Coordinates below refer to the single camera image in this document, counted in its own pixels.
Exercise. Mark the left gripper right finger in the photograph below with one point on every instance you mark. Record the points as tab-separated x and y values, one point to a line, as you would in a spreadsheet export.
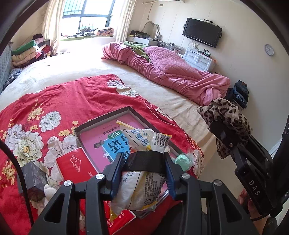
186	188

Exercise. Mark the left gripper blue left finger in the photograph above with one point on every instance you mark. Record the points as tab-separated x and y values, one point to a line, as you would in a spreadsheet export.
100	188

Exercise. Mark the green sponge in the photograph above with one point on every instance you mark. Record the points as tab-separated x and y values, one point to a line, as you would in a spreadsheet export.
185	161

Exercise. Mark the white snack bag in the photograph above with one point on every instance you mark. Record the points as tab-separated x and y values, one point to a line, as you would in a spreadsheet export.
144	171

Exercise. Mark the leopard print scrunchie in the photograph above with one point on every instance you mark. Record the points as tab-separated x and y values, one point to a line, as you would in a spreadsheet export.
229	114

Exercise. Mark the plush bear pink bow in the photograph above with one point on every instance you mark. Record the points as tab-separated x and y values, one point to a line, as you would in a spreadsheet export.
48	194

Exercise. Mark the person's hand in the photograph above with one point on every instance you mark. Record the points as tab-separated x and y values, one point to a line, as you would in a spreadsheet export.
243	199

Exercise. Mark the red tissue pack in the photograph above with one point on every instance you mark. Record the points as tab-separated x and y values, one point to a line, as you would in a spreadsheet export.
76	166

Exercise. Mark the dark blue square box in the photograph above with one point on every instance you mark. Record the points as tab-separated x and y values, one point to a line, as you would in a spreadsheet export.
35	180

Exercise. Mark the dark clothes pile on chair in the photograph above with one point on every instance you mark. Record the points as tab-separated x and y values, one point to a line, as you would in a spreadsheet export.
239	94

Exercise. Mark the red floral blanket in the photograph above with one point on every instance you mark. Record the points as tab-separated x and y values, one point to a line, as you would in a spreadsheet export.
40	126

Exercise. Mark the pink quilted comforter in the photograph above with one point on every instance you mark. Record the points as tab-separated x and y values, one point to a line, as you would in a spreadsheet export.
168	69

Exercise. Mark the white drawer cabinet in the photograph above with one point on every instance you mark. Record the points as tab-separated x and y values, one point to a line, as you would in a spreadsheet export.
199	61

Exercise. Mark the stack of folded blankets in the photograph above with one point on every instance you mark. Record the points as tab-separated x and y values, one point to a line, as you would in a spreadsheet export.
35	50

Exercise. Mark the grey quilted headboard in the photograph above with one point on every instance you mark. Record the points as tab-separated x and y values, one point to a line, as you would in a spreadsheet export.
5	65

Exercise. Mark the folded blanket on windowsill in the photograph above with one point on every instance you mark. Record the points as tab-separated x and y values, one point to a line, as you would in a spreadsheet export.
105	32

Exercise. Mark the heart shaped mirror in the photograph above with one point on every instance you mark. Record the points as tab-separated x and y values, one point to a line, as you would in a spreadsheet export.
153	30

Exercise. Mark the cream curtain left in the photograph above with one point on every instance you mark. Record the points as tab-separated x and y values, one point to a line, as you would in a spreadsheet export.
52	23

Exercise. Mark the cream curtain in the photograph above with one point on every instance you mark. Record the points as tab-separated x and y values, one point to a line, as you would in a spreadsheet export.
52	23
125	10

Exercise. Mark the cream curtain right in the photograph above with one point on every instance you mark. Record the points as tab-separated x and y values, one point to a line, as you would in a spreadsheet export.
125	10

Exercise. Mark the round wall clock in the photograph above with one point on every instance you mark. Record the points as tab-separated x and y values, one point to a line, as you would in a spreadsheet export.
269	50

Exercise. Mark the wall mounted television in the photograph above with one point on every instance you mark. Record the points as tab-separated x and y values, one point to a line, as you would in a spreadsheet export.
202	32

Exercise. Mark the window with dark frame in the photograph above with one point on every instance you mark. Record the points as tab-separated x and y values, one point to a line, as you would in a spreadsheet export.
78	15

